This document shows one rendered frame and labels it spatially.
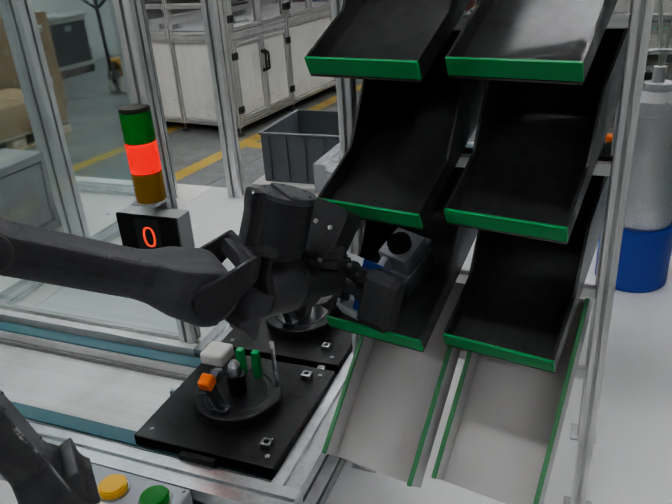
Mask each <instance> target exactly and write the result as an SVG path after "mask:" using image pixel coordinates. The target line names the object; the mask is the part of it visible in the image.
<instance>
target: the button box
mask: <svg viewBox="0 0 672 504"><path fill-rule="evenodd" d="M91 465H92V469H93V473H94V477H95V481H96V485H97V489H98V485H99V483H100V482H101V481H102V480H103V479H104V478H105V477H107V476H109V475H112V474H122V475H124V476H125V477H126V478H127V482H128V488H127V490H126V492H125V493H124V494H123V495H121V496H120V497H118V498H115V499H111V500H106V499H103V498H101V497H100V496H99V497H100V503H97V504H140V502H139V497H140V495H141V493H142V492H143V491H144V490H145V489H147V488H149V487H151V486H154V485H162V486H165V487H166V488H167V489H168V490H169V494H170V501H169V503H168V504H193V501H192V496H191V492H190V490H189V489H185V488H181V487H177V486H174V485H170V484H166V483H163V482H159V481H155V480H151V479H148V478H144V477H140V476H137V475H133V474H129V473H125V472H122V471H118V470H114V469H111V468H107V467H103V466H99V465H96V464H92V463H91Z"/></svg>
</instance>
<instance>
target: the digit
mask: <svg viewBox="0 0 672 504"><path fill-rule="evenodd" d="M134 223H135V228H136V232H137V237H138V242H139V246H140V249H156V248H161V247H163V246H162V241H161V236H160V231H159V226H158V221H157V220H151V219H141V218H134Z"/></svg>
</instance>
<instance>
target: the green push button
mask: <svg viewBox="0 0 672 504"><path fill-rule="evenodd" d="M169 501H170V494H169V490H168V489H167V488H166V487H165V486H162V485H154V486H151V487H149V488H147V489H145V490H144V491H143V492H142V493H141V495H140V497H139V502H140V504H168V503H169Z"/></svg>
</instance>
